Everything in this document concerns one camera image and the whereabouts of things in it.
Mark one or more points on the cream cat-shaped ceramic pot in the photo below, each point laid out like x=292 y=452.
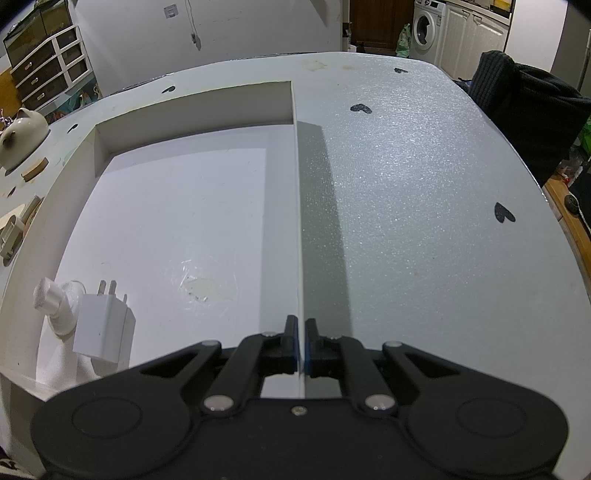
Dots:
x=23 y=134

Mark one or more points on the large shallow white box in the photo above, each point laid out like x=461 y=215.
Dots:
x=184 y=194

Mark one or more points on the glass tank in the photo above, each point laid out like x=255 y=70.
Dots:
x=27 y=32

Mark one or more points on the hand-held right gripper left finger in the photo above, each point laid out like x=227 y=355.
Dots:
x=290 y=350

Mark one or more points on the colourful bags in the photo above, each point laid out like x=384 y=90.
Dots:
x=76 y=101

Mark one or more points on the white kitchen base cabinets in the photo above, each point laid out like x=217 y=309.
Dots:
x=471 y=37

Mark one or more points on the wooden side table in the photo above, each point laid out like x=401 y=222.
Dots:
x=565 y=217

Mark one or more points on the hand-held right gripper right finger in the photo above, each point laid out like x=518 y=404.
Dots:
x=312 y=355

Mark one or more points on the white round plastic device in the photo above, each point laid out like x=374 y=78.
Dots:
x=60 y=304

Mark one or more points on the beige plastic plug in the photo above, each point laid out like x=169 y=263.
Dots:
x=11 y=237

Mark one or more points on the black round item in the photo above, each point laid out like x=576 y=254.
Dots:
x=572 y=203

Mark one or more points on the wall switch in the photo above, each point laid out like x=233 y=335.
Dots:
x=171 y=11

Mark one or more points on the brown wooden door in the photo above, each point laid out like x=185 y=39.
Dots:
x=378 y=23

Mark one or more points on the white power adapter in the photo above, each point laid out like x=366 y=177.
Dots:
x=99 y=327

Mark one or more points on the white washing machine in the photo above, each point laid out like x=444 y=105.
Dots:
x=427 y=27

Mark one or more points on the green plastic bag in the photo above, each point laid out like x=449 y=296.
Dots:
x=403 y=41

